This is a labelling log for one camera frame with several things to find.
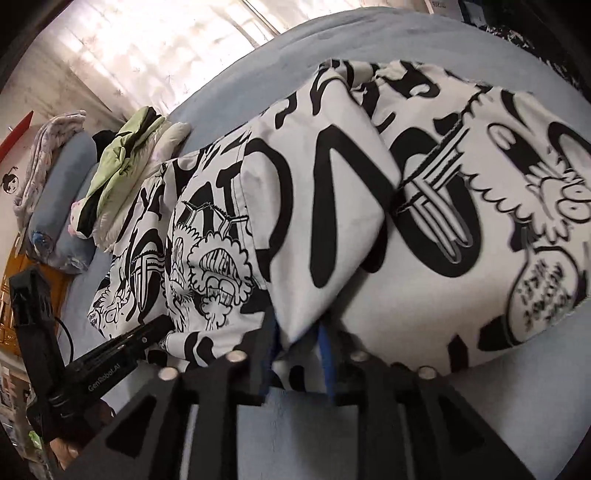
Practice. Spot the person left hand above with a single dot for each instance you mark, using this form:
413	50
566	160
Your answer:
64	452

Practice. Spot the black patterned hanging cloth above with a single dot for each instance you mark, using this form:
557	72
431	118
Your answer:
556	32

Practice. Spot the cream white folded jacket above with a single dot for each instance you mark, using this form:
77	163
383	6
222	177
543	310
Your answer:
121	190

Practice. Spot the green black folded garment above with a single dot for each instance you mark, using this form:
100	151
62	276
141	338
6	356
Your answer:
114	165

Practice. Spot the blue bed sheet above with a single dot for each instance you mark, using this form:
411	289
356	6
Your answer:
537	397

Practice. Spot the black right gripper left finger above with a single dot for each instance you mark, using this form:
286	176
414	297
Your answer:
185	425

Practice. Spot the upper blue bolster pillow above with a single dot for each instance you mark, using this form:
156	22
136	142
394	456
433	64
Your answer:
75	159

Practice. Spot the black garment by pillows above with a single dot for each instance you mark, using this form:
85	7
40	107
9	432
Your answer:
103	139

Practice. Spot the floral quilt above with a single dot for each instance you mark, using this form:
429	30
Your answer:
49	139

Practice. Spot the white patterned curtain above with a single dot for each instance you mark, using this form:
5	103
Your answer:
111	57

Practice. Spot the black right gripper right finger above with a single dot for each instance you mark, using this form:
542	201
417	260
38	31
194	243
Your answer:
411	424

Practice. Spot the black white graffiti print garment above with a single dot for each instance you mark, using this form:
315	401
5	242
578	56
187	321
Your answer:
441	221

